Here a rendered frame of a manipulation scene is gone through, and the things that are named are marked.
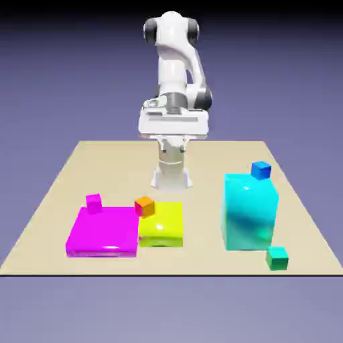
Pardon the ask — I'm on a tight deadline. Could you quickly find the small magenta cube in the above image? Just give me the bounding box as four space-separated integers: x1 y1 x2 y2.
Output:
85 193 103 215

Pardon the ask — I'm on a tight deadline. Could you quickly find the large cyan box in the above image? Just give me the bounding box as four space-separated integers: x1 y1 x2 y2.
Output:
221 172 280 252

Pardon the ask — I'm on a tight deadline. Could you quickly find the small orange cube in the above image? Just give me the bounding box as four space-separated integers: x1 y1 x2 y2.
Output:
134 196 155 218

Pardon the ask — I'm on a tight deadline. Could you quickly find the large yellow box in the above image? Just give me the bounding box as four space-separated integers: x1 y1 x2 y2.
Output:
137 201 184 248

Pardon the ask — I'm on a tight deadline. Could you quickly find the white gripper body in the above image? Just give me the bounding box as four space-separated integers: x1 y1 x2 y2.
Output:
137 108 210 141

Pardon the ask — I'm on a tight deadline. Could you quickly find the small green cube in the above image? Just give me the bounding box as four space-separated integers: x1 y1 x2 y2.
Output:
265 246 289 271

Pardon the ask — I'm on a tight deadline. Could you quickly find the small blue cube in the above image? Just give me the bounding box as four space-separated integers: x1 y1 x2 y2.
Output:
251 161 272 181

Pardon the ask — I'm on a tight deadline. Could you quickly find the large magenta box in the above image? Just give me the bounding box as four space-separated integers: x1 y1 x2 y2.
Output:
65 206 141 259

